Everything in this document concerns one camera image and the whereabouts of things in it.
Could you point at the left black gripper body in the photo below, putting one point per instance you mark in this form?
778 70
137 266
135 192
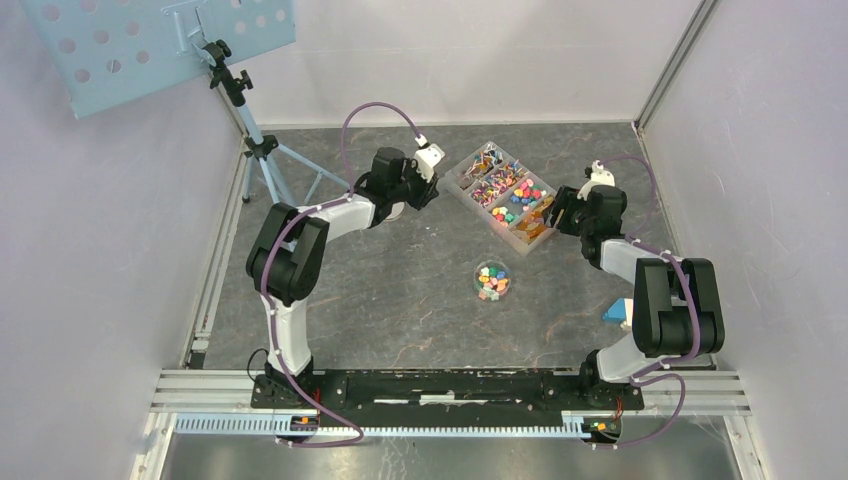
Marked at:
418 190

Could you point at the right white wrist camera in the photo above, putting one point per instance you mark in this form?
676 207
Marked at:
596 175

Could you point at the blue white small block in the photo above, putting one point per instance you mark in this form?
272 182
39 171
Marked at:
620 313

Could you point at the small clear glass jar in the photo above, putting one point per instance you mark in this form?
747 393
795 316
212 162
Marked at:
492 280

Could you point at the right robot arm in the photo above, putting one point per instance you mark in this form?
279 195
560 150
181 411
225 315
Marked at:
676 310

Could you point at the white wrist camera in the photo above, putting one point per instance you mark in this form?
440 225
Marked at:
596 175
427 157

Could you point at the light blue music stand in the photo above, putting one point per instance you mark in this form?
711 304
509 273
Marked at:
111 52

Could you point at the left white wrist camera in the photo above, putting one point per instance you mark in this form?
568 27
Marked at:
427 157

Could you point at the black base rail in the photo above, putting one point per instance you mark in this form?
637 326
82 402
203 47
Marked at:
442 401

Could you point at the clear compartment candy box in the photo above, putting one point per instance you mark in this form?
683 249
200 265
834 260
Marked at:
505 194

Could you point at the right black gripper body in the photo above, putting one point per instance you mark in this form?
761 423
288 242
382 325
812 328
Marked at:
573 215

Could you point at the silver round jar lid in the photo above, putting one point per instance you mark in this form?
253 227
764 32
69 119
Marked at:
396 212

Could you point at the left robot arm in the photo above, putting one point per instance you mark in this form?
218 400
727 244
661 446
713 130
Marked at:
287 256

